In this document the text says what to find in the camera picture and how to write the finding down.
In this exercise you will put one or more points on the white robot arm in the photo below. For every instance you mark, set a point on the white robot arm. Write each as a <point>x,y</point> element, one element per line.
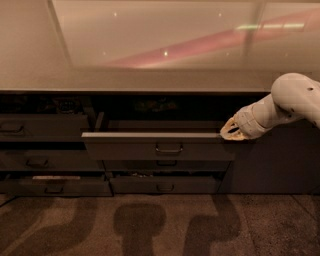
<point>293,97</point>

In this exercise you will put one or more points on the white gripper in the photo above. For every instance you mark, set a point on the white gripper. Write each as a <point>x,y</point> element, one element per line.
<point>245,124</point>

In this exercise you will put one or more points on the grey drawer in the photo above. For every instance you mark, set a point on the grey drawer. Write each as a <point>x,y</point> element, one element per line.
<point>166,165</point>
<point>48,160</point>
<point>165,185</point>
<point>42,127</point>
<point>82,186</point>
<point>161,140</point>

